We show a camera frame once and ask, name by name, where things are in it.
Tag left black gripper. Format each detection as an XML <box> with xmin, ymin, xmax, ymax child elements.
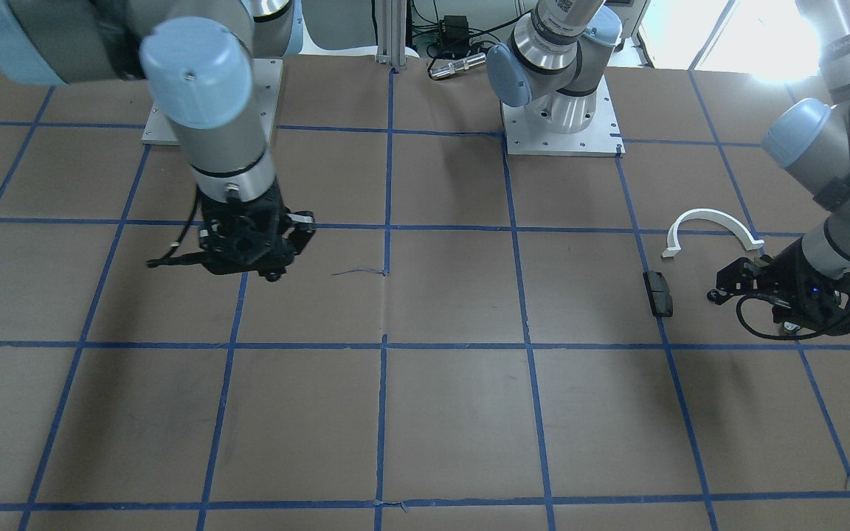
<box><xmin>706</xmin><ymin>244</ymin><xmax>813</xmax><ymax>316</ymax></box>

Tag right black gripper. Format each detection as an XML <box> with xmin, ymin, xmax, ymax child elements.
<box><xmin>200</xmin><ymin>184</ymin><xmax>317</xmax><ymax>282</ymax></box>

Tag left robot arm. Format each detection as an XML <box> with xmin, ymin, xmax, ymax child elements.
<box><xmin>487</xmin><ymin>1</ymin><xmax>850</xmax><ymax>329</ymax></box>

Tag white curved plastic clip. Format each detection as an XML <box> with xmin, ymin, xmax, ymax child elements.
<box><xmin>661</xmin><ymin>208</ymin><xmax>765</xmax><ymax>259</ymax></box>

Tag dark green brake shoe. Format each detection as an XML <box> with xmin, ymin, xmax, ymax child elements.
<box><xmin>753</xmin><ymin>254</ymin><xmax>803</xmax><ymax>337</ymax></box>

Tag black brake pad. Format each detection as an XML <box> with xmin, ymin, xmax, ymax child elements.
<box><xmin>642</xmin><ymin>270</ymin><xmax>674</xmax><ymax>319</ymax></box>

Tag silver cylindrical connector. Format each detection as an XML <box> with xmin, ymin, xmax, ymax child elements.
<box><xmin>427</xmin><ymin>52</ymin><xmax>487</xmax><ymax>81</ymax></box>

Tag black power adapter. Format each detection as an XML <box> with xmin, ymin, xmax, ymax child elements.
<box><xmin>438</xmin><ymin>15</ymin><xmax>470</xmax><ymax>46</ymax></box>

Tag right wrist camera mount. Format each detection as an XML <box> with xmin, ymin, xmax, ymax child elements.
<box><xmin>146</xmin><ymin>196</ymin><xmax>317</xmax><ymax>282</ymax></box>

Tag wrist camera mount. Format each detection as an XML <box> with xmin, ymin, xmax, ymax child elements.
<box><xmin>719</xmin><ymin>270</ymin><xmax>850</xmax><ymax>341</ymax></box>
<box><xmin>146</xmin><ymin>196</ymin><xmax>317</xmax><ymax>282</ymax></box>

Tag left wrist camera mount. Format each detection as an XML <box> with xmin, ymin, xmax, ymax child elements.
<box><xmin>719</xmin><ymin>270</ymin><xmax>850</xmax><ymax>341</ymax></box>

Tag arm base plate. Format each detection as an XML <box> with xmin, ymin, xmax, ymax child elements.
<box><xmin>142</xmin><ymin>58</ymin><xmax>284</xmax><ymax>147</ymax></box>
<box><xmin>500</xmin><ymin>77</ymin><xmax>626</xmax><ymax>157</ymax></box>

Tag aluminium frame post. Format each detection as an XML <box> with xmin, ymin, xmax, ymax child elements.
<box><xmin>373</xmin><ymin>0</ymin><xmax>409</xmax><ymax>73</ymax></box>

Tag black cables on bench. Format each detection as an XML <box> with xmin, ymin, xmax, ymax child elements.
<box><xmin>410</xmin><ymin>0</ymin><xmax>485</xmax><ymax>60</ymax></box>

